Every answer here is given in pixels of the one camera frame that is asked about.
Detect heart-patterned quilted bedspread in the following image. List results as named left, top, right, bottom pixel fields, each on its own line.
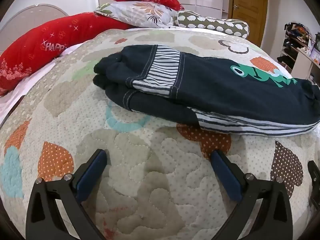
left=0, top=27, right=320, bottom=240

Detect dark navy striped pants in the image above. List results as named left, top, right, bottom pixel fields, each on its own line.
left=92, top=44, right=320, bottom=137

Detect cluttered white shelf unit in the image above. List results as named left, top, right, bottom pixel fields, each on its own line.
left=277, top=22, right=320, bottom=83

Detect curved pale headboard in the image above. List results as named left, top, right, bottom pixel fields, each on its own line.
left=0, top=4, right=69, bottom=53

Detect white floral pillow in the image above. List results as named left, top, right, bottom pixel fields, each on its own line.
left=94, top=2, right=181, bottom=29

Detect white bed sheet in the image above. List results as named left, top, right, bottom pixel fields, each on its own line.
left=0, top=47, right=75, bottom=123

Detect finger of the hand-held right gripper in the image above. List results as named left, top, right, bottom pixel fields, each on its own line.
left=307, top=160, right=320, bottom=207

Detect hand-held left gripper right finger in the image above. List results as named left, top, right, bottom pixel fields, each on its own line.
left=210, top=150, right=293, bottom=240

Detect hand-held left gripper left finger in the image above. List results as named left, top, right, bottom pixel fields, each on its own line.
left=26, top=149, right=108, bottom=240

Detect long red printed pillow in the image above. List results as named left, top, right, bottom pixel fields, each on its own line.
left=0, top=12, right=133, bottom=97

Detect olive polka-dot bolster pillow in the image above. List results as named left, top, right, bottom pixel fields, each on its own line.
left=175, top=10, right=250, bottom=39

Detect wooden door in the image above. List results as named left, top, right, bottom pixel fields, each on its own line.
left=228, top=0, right=268, bottom=48

